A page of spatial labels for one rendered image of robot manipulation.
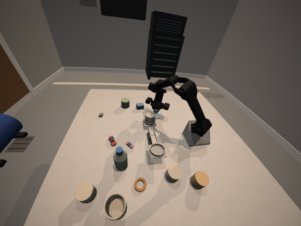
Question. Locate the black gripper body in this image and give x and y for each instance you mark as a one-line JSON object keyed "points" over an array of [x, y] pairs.
{"points": [[164, 105]]}

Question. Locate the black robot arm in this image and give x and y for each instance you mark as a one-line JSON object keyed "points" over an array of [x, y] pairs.
{"points": [[188, 91]]}

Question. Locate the small red toy car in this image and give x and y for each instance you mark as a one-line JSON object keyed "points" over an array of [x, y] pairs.
{"points": [[113, 142]]}

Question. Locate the olive green cylinder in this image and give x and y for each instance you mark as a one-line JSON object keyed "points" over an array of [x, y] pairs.
{"points": [[125, 102]]}

